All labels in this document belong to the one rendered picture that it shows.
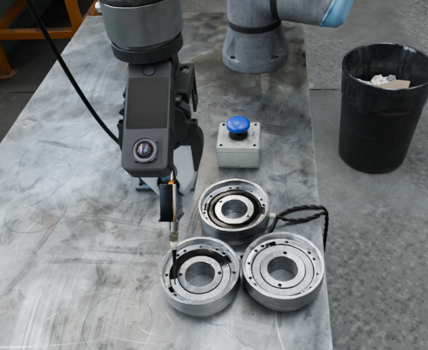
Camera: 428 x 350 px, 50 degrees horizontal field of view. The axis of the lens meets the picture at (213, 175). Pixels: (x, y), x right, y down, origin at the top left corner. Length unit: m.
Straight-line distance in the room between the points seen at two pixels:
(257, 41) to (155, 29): 0.60
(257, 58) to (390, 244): 0.97
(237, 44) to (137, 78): 0.59
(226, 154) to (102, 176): 0.22
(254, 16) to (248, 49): 0.07
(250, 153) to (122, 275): 0.28
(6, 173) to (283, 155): 0.50
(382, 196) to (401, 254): 0.28
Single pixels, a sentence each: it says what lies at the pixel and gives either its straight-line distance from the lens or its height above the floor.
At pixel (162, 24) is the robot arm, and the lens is 0.44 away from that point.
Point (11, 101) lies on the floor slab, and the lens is 2.77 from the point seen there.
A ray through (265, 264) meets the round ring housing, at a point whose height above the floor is 0.83.
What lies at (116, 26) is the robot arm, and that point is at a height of 1.16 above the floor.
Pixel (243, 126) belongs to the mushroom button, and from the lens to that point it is 0.77.
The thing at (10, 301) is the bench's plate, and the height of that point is 0.80.
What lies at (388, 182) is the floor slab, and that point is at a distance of 1.98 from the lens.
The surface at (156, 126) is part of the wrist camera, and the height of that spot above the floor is 1.08.
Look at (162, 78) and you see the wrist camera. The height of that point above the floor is 1.10.
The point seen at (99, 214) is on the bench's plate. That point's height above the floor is 0.80.
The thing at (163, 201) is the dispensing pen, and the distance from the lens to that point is 0.56.
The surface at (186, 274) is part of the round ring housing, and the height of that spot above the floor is 0.82.
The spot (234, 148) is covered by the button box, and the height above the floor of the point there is 0.84.
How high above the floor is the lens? 1.33
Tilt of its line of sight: 43 degrees down
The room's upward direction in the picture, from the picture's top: 6 degrees counter-clockwise
